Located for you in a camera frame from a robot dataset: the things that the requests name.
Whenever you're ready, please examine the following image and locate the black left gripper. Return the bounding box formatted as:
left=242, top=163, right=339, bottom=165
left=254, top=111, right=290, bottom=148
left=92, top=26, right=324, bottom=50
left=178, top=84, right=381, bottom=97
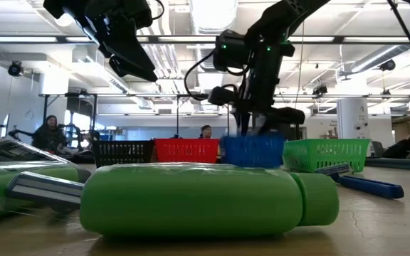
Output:
left=83, top=6, right=158, bottom=82

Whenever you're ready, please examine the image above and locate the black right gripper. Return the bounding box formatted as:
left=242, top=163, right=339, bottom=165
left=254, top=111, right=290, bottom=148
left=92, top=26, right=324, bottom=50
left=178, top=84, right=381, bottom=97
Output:
left=233, top=42, right=306, bottom=138

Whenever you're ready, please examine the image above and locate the grey deodorant stick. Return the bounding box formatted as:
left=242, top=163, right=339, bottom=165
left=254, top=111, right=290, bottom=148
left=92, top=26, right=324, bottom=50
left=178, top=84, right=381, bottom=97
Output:
left=0, top=137, right=75, bottom=165

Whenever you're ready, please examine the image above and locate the blue plastic basket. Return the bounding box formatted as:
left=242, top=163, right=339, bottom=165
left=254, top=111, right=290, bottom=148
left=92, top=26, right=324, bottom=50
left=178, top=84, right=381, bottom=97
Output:
left=221, top=134, right=286, bottom=169

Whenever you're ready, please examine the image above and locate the person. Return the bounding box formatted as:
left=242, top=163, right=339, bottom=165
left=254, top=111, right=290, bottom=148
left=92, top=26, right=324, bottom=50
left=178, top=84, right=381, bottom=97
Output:
left=382, top=134, right=410, bottom=160
left=82, top=129, right=101, bottom=151
left=199, top=124, right=214, bottom=139
left=31, top=114, right=68, bottom=152

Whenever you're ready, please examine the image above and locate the black ceiling spot lamp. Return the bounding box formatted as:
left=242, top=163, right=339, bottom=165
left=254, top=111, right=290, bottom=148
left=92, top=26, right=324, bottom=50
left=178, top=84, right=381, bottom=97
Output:
left=7, top=60, right=24, bottom=78
left=379, top=59, right=397, bottom=72
left=311, top=84, right=329, bottom=97

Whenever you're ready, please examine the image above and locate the black hanging screen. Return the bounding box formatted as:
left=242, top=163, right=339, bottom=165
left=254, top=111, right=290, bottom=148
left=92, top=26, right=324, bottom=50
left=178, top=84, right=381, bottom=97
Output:
left=65, top=97, right=94, bottom=118

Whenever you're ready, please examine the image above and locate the red plastic basket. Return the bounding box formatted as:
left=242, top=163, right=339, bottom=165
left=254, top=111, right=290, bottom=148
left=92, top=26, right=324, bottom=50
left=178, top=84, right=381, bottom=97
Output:
left=154, top=137, right=221, bottom=164

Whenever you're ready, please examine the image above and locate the black plastic basket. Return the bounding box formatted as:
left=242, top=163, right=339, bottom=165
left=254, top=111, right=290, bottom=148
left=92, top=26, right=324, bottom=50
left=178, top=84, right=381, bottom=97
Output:
left=91, top=139, right=155, bottom=169

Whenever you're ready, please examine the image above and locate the green plastic basket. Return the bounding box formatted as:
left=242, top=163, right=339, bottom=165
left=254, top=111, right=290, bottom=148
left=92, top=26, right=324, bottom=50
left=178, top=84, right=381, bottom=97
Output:
left=282, top=138, right=372, bottom=174

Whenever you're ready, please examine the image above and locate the white pillar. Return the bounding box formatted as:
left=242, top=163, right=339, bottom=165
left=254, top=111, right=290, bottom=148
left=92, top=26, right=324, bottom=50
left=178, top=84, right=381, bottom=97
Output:
left=336, top=97, right=370, bottom=140

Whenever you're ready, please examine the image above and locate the long ceiling light bar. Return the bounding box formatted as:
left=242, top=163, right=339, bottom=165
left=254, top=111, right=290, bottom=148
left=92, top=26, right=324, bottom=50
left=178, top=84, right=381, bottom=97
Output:
left=0, top=34, right=410, bottom=46

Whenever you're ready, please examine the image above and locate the dark blue long pad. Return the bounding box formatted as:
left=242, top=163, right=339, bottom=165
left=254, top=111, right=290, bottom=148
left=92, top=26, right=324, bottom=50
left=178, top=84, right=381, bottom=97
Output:
left=364, top=157, right=410, bottom=172

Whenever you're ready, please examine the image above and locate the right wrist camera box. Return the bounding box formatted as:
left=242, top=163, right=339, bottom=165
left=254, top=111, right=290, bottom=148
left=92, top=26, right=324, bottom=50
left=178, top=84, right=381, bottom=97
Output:
left=207, top=86, right=240, bottom=107

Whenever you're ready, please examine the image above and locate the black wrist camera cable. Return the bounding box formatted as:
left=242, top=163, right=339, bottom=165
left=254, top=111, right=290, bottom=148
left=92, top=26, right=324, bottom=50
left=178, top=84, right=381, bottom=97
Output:
left=184, top=49, right=216, bottom=102

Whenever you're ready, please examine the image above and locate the thin hanging cable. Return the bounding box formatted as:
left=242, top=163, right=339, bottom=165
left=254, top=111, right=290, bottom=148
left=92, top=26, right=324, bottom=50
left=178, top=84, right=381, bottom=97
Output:
left=298, top=21, right=305, bottom=107

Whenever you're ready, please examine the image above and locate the black pipe frame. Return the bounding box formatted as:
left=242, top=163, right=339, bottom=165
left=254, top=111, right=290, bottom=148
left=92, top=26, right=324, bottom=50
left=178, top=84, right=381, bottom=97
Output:
left=38, top=92, right=99, bottom=143
left=175, top=93, right=231, bottom=139

